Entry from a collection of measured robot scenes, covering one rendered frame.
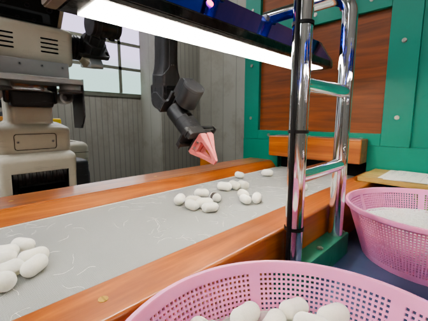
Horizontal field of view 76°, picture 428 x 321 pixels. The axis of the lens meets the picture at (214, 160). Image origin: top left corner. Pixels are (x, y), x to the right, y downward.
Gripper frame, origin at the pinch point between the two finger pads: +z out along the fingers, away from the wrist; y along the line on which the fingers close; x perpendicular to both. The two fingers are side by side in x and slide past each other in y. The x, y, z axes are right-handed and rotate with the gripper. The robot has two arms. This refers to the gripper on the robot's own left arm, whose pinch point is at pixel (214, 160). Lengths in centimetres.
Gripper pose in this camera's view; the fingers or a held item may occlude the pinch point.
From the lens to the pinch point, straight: 68.5
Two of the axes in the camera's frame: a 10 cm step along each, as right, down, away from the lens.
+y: 7.0, -1.2, 7.0
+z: 5.4, 7.3, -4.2
